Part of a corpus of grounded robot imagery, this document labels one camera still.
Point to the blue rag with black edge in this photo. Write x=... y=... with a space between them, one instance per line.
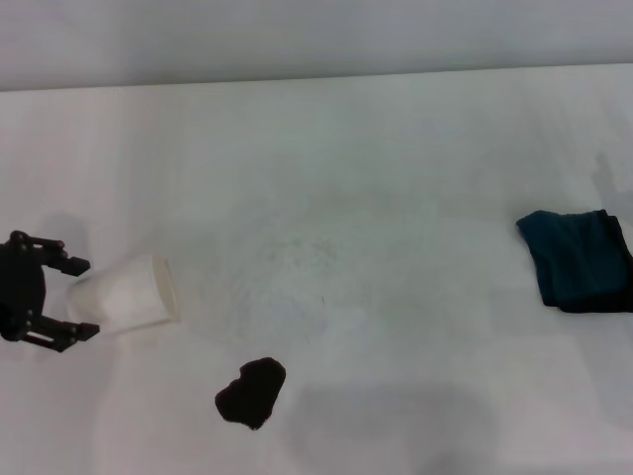
x=569 y=257

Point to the black water stain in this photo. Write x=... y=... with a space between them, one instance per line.
x=252 y=396

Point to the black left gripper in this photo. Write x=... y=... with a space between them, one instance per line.
x=20 y=287

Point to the white paper cup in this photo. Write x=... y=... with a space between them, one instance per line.
x=123 y=297

